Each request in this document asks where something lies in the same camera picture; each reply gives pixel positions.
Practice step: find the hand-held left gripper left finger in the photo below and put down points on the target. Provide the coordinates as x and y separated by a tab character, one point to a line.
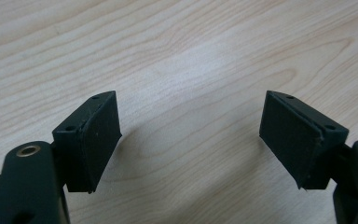
90	140

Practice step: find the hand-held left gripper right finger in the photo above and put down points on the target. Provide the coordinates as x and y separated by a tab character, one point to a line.
295	140

